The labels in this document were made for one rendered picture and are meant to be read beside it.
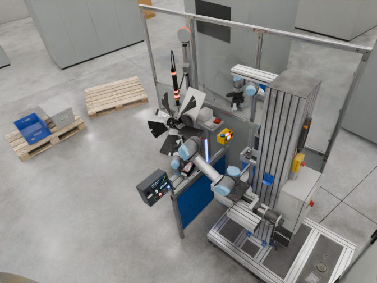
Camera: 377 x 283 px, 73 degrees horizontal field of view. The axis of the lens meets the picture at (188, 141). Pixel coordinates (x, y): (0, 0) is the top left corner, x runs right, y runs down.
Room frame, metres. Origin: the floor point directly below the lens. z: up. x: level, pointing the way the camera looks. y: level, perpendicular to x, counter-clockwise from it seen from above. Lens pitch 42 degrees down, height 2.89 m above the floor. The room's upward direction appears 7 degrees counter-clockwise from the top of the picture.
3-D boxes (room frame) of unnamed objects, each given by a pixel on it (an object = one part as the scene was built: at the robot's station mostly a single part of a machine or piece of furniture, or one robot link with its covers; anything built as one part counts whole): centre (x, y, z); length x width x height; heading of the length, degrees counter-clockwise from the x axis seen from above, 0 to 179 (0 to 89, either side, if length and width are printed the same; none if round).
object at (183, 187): (1.79, -0.11, 0.82); 0.90 x 0.04 x 0.08; 132
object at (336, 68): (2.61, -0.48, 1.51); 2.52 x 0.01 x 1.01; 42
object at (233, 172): (1.36, -0.33, 1.20); 0.13 x 0.12 x 0.14; 138
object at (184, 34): (2.83, -0.10, 1.88); 0.16 x 0.07 x 0.16; 77
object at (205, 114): (2.66, -0.24, 0.92); 0.17 x 0.16 x 0.11; 132
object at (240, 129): (2.61, -0.48, 0.50); 2.59 x 0.03 x 0.91; 42
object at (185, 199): (1.79, -0.11, 0.45); 0.82 x 0.02 x 0.66; 132
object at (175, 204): (1.50, 0.21, 0.39); 0.04 x 0.04 x 0.78; 42
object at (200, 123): (2.58, -0.27, 0.85); 0.36 x 0.24 x 0.03; 42
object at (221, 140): (2.06, -0.40, 1.02); 0.16 x 0.10 x 0.11; 132
